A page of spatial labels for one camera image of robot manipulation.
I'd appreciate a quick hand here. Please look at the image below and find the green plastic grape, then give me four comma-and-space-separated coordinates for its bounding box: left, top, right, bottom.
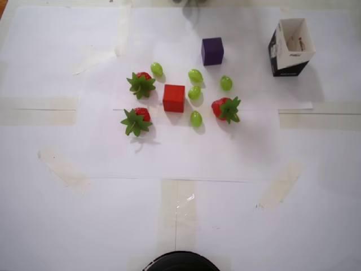
187, 85, 202, 101
188, 68, 204, 84
149, 62, 164, 77
219, 75, 234, 93
190, 110, 204, 128

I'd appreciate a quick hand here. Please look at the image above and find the red wooden cube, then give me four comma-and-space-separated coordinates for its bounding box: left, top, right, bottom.
162, 84, 186, 113

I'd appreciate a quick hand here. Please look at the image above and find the purple wooden cube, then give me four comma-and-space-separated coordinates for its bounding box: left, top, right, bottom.
201, 37, 225, 67

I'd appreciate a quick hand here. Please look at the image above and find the red plastic strawberry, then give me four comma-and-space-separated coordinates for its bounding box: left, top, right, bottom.
120, 107, 153, 138
211, 95, 242, 125
126, 71, 157, 100

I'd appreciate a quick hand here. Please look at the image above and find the clear tape strip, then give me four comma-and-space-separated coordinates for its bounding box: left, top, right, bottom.
114, 0, 133, 56
278, 102, 361, 130
37, 147, 91, 196
258, 160, 305, 210
161, 179, 198, 228
0, 97, 79, 127
72, 44, 118, 76

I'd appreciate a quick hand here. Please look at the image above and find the white black cardboard box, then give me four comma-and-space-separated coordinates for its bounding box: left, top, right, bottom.
267, 18, 316, 78

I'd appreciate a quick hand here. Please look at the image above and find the black round object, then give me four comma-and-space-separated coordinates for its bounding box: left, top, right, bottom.
142, 250, 220, 271

